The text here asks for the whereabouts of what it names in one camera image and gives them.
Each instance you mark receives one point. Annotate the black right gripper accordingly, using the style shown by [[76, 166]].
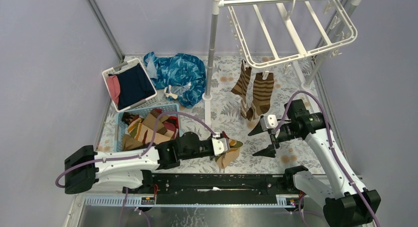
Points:
[[269, 151]]

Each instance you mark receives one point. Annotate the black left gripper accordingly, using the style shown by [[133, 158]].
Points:
[[206, 146]]

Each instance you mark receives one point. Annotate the red cuff multicolour sock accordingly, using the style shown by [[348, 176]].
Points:
[[225, 159]]

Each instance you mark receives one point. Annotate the brown striped sock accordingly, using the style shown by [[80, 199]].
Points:
[[262, 92], [241, 86]]

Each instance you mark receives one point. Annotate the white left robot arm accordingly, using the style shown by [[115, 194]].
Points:
[[87, 169]]

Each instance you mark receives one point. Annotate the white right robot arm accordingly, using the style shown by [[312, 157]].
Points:
[[346, 201]]

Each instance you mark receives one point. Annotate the pile of assorted socks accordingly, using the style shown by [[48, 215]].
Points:
[[140, 131]]

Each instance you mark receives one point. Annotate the white clip drying hanger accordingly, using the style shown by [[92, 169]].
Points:
[[277, 32]]

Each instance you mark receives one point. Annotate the floral patterned table mat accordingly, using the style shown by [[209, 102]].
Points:
[[225, 116]]

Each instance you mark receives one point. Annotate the light blue sock basket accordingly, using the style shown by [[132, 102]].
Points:
[[121, 127]]

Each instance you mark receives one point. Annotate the blue patterned cloth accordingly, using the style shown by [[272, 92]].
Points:
[[185, 73]]

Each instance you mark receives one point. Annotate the dark navy folded garment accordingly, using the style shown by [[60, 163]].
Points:
[[135, 86]]

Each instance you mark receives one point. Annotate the pink folded garment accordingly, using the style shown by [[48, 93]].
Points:
[[114, 89]]

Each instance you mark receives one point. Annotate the silver white drying rack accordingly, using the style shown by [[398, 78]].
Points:
[[340, 32]]

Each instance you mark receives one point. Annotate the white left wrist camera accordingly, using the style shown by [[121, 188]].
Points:
[[220, 144]]

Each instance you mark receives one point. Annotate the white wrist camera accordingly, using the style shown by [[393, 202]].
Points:
[[220, 144], [268, 122]]

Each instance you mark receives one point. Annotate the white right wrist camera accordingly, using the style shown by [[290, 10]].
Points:
[[268, 122]]

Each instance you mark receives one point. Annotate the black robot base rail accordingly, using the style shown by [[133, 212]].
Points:
[[218, 189]]

